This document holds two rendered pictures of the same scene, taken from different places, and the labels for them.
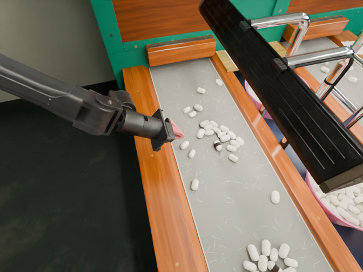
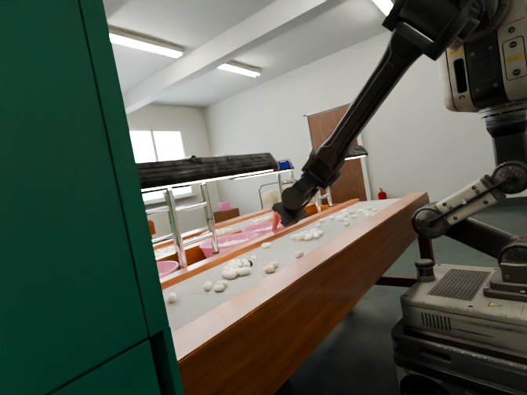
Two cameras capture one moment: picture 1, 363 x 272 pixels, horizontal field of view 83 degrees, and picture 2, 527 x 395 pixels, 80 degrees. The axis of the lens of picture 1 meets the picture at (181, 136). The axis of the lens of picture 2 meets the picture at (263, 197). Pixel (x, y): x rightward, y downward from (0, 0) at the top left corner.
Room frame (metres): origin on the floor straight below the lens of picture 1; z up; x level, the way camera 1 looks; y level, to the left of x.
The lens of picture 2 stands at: (0.88, 0.74, 1.01)
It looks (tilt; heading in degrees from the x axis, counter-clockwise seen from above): 3 degrees down; 235
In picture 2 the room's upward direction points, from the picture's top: 10 degrees counter-clockwise
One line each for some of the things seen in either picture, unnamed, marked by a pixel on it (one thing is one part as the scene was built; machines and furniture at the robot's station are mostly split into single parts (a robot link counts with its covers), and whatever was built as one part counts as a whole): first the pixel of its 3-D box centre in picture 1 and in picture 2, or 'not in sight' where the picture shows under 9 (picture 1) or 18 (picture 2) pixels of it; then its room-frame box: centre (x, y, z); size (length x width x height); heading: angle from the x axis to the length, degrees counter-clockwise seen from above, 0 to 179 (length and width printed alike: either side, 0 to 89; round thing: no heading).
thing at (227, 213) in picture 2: not in sight; (227, 215); (-2.47, -5.61, 0.32); 0.42 x 0.42 x 0.63; 17
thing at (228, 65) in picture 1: (253, 55); not in sight; (0.86, -0.34, 0.77); 0.33 x 0.15 x 0.01; 106
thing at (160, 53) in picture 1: (181, 50); not in sight; (0.82, 0.00, 0.83); 0.30 x 0.06 x 0.07; 106
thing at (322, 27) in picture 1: (315, 28); not in sight; (1.01, -0.65, 0.83); 0.30 x 0.06 x 0.07; 106
